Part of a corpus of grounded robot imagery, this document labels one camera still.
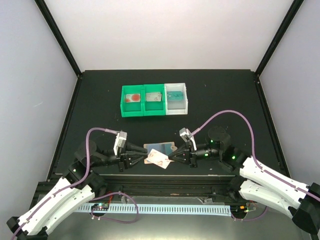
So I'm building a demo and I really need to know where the beige leather card holder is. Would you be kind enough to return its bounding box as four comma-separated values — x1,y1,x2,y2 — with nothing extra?
144,142,177,164

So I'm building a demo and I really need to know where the white VIP card page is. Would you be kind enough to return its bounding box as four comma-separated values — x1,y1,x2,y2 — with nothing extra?
146,149,173,169
145,92,162,102

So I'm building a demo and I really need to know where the red white card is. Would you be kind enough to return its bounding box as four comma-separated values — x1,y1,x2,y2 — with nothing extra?
124,93,141,103

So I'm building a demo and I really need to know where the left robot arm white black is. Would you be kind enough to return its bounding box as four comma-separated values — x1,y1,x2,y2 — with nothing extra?
6,140,148,240

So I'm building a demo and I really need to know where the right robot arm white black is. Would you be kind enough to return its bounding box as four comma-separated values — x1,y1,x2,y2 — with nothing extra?
168,126,320,235

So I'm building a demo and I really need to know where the left green bin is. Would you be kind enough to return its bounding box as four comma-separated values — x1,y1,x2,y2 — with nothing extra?
120,85,145,118

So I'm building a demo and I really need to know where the green bin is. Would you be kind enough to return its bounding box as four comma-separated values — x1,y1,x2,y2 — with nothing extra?
143,83,166,116
120,85,145,118

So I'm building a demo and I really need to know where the middle green bin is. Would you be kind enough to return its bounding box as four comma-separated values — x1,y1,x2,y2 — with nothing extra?
143,83,166,116

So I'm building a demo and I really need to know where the white bin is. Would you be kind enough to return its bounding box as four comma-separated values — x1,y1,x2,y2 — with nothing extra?
164,82,189,116

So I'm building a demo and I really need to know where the left small circuit board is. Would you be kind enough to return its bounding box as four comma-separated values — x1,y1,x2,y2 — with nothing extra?
91,203,109,211

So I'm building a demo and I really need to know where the small circuit board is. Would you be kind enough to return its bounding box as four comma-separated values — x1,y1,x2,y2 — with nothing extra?
91,203,109,211
230,205,250,213

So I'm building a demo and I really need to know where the right small circuit board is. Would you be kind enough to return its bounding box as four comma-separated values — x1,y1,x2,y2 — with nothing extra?
230,205,250,213

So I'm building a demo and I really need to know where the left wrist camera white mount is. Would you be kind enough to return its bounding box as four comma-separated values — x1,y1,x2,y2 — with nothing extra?
113,131,127,155

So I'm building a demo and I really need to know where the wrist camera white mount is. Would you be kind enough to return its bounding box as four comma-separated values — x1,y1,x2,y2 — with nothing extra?
113,131,127,155
179,127,197,151

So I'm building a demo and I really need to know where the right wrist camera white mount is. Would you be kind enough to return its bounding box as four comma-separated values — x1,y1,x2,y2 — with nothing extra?
179,127,197,151

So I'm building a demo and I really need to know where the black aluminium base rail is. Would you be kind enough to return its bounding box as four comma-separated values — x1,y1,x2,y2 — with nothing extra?
37,173,303,205

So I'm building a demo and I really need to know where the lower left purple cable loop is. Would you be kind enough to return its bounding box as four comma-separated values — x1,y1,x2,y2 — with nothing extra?
89,191,140,223

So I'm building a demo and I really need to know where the purple cable loop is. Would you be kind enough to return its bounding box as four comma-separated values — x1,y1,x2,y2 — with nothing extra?
230,199,270,223
89,191,140,223

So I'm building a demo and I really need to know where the white slotted cable duct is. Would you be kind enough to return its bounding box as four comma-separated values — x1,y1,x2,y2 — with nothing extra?
75,203,231,217

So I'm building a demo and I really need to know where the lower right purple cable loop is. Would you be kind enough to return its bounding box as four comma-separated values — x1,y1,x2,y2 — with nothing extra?
230,199,270,223

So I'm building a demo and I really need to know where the left black frame post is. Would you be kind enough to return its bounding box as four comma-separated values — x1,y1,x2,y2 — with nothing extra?
34,0,82,77

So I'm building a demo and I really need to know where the black frame post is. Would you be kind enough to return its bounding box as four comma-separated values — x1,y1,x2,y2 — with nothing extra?
34,0,82,77
255,0,304,77

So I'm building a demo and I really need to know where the right black frame post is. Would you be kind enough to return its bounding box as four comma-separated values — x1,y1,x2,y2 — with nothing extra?
255,0,304,77

